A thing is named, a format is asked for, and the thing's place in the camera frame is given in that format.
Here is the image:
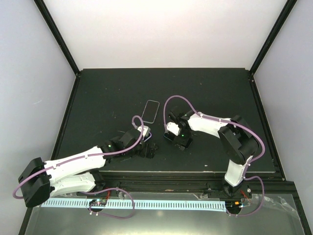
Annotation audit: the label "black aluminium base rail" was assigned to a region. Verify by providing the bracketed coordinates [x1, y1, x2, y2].
[36, 171, 299, 196]

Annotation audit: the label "purple cable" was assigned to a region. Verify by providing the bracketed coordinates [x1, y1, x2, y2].
[162, 95, 266, 217]
[12, 116, 145, 218]

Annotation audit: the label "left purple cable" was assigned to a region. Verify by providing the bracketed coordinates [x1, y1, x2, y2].
[12, 116, 145, 218]

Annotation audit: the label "left frame post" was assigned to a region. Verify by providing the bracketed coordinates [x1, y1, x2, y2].
[34, 0, 80, 76]

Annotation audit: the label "left small circuit board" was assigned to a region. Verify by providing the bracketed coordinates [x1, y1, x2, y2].
[89, 199, 107, 207]

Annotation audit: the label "white slotted cable duct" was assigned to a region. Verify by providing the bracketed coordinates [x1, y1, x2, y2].
[41, 198, 226, 212]

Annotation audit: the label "small circuit board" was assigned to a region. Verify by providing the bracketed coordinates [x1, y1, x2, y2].
[225, 201, 243, 209]
[89, 199, 107, 207]

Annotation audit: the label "right frame post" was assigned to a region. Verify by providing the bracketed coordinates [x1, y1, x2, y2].
[249, 0, 297, 75]

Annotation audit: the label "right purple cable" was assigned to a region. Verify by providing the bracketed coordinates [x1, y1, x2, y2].
[162, 95, 266, 217]

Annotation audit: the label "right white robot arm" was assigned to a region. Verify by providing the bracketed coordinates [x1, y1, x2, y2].
[164, 107, 259, 198]

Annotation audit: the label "clear phone case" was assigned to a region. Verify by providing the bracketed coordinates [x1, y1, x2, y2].
[141, 100, 160, 124]

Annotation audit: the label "right small circuit board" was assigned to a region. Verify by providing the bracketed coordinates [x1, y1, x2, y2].
[225, 201, 243, 209]

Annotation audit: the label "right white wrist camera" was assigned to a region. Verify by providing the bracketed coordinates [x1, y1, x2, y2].
[165, 122, 180, 136]

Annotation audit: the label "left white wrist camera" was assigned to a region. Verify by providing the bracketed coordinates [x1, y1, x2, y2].
[137, 125, 150, 141]

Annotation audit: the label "frame post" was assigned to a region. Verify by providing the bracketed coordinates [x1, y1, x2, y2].
[249, 0, 297, 75]
[34, 0, 80, 76]

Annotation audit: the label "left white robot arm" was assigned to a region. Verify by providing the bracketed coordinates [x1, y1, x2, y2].
[13, 127, 158, 208]

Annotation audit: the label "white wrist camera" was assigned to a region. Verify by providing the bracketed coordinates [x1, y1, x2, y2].
[137, 125, 150, 141]
[165, 122, 180, 136]

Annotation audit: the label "phone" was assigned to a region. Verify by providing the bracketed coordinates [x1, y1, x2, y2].
[122, 133, 152, 159]
[164, 132, 193, 150]

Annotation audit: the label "phone in purple case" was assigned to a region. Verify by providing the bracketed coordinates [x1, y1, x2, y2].
[122, 133, 152, 159]

